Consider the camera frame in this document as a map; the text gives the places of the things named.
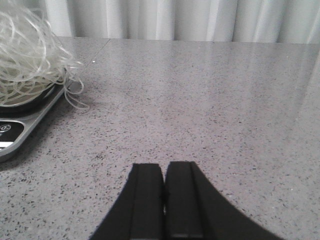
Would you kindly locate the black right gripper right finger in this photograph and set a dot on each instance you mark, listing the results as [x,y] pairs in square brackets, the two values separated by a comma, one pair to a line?
[195,210]

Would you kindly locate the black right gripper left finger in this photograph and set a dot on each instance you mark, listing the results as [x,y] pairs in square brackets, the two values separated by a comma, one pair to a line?
[138,212]

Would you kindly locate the translucent white vermicelli bundle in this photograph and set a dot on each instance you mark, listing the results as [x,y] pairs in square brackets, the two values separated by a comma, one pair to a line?
[33,61]

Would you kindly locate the silver black kitchen scale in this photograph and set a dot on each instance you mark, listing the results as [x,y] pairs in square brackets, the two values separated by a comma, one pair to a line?
[18,121]

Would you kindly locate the white pleated curtain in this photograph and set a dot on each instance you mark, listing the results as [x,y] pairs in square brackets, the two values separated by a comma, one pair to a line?
[261,21]

